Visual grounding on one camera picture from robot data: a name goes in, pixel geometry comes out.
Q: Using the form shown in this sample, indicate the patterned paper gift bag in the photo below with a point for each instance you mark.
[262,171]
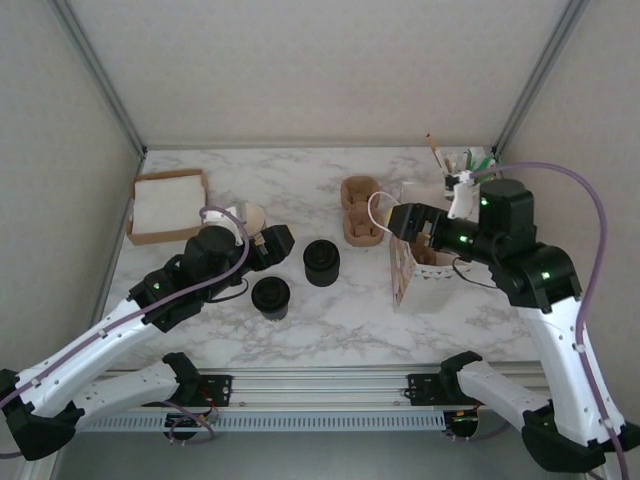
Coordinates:
[430,295]

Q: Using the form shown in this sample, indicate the white paper napkin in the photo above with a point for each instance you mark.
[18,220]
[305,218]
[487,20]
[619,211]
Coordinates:
[167,202]

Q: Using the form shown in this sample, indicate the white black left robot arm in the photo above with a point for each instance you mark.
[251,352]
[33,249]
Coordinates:
[105,361]

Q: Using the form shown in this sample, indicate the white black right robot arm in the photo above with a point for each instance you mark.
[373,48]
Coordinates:
[557,360]

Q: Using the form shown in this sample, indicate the stack of paper cups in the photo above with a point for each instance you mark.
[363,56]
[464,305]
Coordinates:
[255,217]

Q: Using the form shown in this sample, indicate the green straw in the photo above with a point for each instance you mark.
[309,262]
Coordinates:
[470,159]
[487,162]

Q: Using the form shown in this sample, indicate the brown cardboard napkin tray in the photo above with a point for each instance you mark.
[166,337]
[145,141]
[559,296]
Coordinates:
[160,236]

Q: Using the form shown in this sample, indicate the white wrapped straw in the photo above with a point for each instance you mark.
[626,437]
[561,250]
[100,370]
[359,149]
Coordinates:
[451,162]

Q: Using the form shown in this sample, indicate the paper wrapped wooden stirrer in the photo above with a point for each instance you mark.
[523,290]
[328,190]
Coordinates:
[436,152]

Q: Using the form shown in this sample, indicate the small circuit board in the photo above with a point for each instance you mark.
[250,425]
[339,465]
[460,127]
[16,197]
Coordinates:
[190,422]
[465,420]

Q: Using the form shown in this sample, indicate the aluminium table end rail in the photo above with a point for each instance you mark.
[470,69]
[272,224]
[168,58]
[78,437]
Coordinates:
[320,147]

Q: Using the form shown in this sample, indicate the aluminium table side rail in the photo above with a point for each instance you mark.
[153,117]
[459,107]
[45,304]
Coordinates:
[110,270]

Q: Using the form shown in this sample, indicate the aluminium frame post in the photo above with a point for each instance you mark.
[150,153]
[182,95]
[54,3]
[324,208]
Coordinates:
[101,75]
[539,75]

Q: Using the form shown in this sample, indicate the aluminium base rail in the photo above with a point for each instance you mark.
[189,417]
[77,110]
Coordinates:
[320,387]

